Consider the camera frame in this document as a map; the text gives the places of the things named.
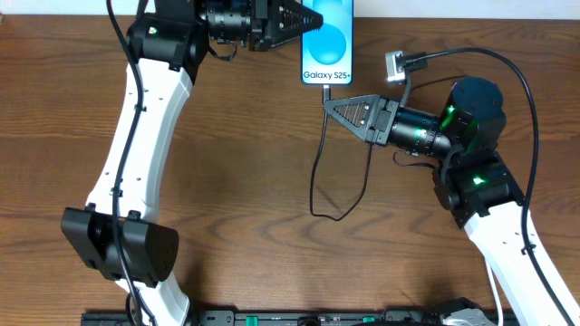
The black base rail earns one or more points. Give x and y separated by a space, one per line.
459 311

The blue screen Galaxy smartphone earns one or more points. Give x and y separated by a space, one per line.
327 52

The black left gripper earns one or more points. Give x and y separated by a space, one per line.
262 23

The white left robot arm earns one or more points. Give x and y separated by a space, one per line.
117 233

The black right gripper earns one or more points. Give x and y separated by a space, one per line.
381 120

